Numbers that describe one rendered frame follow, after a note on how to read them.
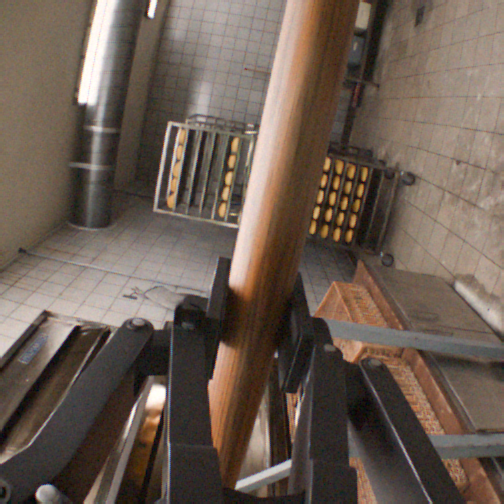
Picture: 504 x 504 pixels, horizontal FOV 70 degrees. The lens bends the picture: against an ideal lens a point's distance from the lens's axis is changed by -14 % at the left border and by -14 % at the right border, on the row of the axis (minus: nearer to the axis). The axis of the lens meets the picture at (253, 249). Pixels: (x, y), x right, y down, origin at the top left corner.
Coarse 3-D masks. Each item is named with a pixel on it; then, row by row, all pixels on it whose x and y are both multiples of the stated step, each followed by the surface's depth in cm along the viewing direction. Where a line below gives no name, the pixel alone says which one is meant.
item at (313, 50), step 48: (288, 0) 15; (336, 0) 14; (288, 48) 15; (336, 48) 15; (288, 96) 15; (336, 96) 16; (288, 144) 16; (288, 192) 16; (240, 240) 18; (288, 240) 17; (240, 288) 18; (288, 288) 18; (240, 336) 19; (240, 384) 20; (240, 432) 21
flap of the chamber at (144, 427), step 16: (160, 384) 155; (144, 400) 133; (160, 400) 154; (144, 416) 128; (144, 432) 127; (128, 448) 110; (144, 448) 125; (128, 464) 106; (144, 464) 124; (128, 480) 104; (112, 496) 92; (128, 496) 103
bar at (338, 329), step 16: (336, 320) 120; (336, 336) 118; (352, 336) 118; (368, 336) 118; (384, 336) 118; (400, 336) 118; (416, 336) 119; (432, 336) 121; (448, 352) 120; (464, 352) 120; (480, 352) 121; (496, 352) 121; (352, 448) 71; (448, 448) 73; (464, 448) 73; (480, 448) 73; (496, 448) 74; (288, 464) 75; (256, 480) 76; (272, 480) 76
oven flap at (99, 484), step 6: (120, 438) 125; (114, 450) 119; (108, 456) 119; (114, 456) 117; (108, 462) 114; (102, 468) 114; (108, 468) 111; (102, 474) 111; (96, 480) 109; (102, 480) 106; (96, 486) 106; (102, 486) 104; (90, 492) 104; (96, 492) 104; (90, 498) 101; (96, 498) 99
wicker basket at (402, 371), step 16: (400, 368) 120; (400, 384) 112; (416, 384) 112; (416, 400) 104; (432, 416) 98; (432, 432) 91; (448, 464) 80; (368, 480) 120; (464, 480) 75; (368, 496) 114
